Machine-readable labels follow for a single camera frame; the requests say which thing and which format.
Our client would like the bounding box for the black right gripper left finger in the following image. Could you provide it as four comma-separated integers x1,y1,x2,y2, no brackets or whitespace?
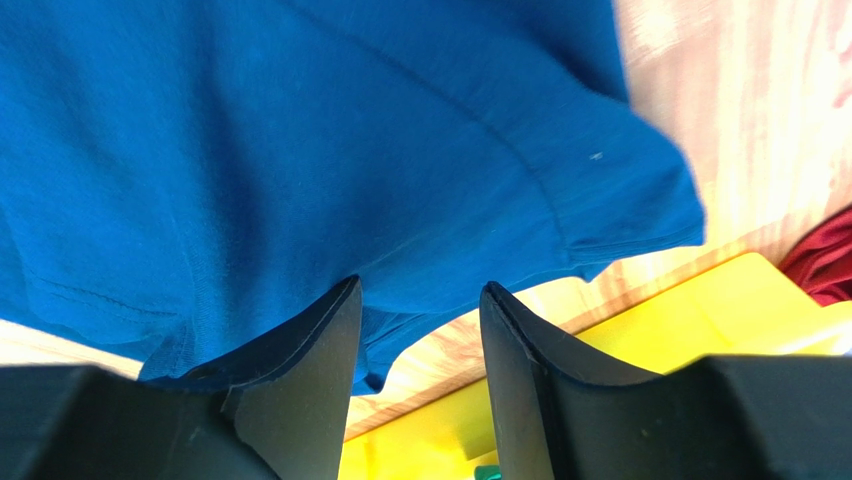
1,277,362,479

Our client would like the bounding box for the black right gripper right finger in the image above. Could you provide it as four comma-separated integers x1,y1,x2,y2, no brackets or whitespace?
479,282,851,479

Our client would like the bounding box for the navy blue t shirt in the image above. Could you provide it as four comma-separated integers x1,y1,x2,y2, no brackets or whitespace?
1,1,705,395

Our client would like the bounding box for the green t shirt in bin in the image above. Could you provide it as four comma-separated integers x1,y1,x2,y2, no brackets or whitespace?
474,465,502,480

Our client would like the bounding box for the yellow plastic bin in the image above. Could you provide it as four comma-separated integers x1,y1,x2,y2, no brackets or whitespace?
339,253,851,479

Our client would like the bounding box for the red crumpled t shirt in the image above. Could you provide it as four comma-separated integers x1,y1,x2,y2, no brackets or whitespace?
779,205,851,306

